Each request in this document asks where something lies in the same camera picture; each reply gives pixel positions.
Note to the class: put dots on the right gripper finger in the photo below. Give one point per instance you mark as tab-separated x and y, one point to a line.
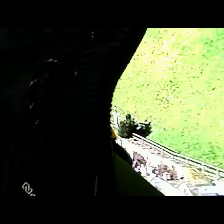
126	181

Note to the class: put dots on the black garment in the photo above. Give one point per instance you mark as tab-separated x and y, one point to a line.
60	110

